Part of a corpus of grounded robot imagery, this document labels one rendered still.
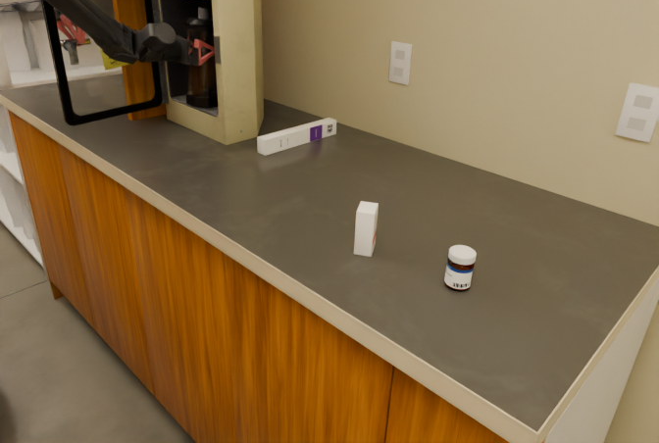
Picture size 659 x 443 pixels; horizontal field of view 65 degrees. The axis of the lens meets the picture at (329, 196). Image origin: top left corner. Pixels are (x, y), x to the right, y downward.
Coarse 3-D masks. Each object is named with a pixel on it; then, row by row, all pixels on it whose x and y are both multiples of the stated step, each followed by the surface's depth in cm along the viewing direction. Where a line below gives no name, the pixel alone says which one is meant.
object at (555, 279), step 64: (64, 128) 152; (128, 128) 154; (192, 192) 116; (256, 192) 118; (320, 192) 119; (384, 192) 120; (448, 192) 121; (512, 192) 123; (256, 256) 94; (320, 256) 94; (384, 256) 95; (512, 256) 97; (576, 256) 97; (640, 256) 98; (384, 320) 78; (448, 320) 79; (512, 320) 79; (576, 320) 80; (448, 384) 69; (512, 384) 68; (576, 384) 69
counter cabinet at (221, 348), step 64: (64, 192) 173; (128, 192) 134; (64, 256) 197; (128, 256) 148; (192, 256) 118; (128, 320) 165; (192, 320) 129; (256, 320) 106; (320, 320) 90; (640, 320) 102; (192, 384) 142; (256, 384) 115; (320, 384) 96; (384, 384) 83
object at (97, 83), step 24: (96, 0) 135; (120, 0) 140; (72, 24) 131; (144, 24) 147; (96, 48) 138; (72, 72) 135; (96, 72) 140; (120, 72) 146; (144, 72) 152; (72, 96) 137; (96, 96) 142; (120, 96) 148; (144, 96) 154
